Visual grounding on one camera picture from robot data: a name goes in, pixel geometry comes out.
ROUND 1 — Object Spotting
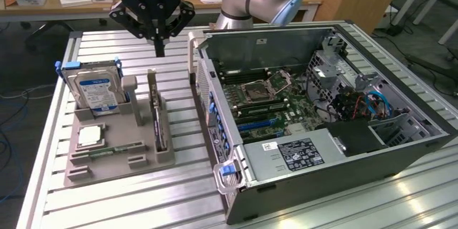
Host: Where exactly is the silver drive bracket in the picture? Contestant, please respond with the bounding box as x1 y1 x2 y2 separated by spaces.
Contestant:
310 34 359 90

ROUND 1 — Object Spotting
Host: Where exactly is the dark RAM stick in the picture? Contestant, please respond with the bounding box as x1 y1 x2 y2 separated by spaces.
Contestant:
234 100 290 114

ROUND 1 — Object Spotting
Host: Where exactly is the silver CPU chip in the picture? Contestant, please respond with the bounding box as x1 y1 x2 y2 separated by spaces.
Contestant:
78 126 102 145

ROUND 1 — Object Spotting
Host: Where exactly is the CPU socket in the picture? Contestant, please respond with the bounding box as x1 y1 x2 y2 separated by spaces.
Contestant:
242 78 278 104

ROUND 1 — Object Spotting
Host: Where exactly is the black open PC case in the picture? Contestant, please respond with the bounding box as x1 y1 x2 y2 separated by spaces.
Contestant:
187 19 458 226

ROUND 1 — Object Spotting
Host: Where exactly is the grey power supply unit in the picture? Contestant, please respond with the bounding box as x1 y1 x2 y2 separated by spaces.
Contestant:
234 128 347 183

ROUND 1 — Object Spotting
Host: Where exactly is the grey parts rack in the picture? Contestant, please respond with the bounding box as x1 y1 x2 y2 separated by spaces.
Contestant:
63 76 176 187

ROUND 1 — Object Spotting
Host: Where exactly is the white table frame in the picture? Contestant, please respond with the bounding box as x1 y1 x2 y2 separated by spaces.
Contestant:
391 0 458 45

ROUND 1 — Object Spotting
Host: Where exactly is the low-profile graphics card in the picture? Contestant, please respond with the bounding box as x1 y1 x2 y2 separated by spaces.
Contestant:
147 68 168 152

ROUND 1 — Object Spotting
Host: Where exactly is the green RAM stick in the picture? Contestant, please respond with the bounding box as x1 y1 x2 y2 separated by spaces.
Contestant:
87 144 139 157

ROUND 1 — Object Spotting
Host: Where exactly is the wooden desk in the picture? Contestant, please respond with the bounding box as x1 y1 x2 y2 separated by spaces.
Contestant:
127 0 323 30
0 0 130 30

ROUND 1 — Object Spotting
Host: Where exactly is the orange wire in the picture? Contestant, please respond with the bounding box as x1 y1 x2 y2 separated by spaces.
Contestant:
354 94 370 120

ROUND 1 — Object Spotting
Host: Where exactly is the metal socket cover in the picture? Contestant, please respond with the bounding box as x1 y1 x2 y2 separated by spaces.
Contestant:
265 69 293 95

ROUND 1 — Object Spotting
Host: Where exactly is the silver disk bay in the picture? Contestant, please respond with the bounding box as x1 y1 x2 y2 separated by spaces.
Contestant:
366 109 433 148

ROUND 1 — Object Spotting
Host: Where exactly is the blue wire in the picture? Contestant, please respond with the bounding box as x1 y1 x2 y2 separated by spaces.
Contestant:
365 91 394 119

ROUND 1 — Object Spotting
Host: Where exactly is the blue expansion slot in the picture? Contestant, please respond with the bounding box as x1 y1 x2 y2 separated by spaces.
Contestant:
238 120 274 131

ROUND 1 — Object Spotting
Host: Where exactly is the black chair base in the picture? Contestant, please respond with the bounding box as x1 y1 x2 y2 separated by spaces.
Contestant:
406 53 458 81
22 18 108 51

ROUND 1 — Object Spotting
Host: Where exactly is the green motherboard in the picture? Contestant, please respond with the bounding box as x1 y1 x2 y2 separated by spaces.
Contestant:
214 62 330 144

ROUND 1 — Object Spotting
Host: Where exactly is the hard disk in blue caddy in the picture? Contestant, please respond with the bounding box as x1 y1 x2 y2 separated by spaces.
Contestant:
54 57 124 117

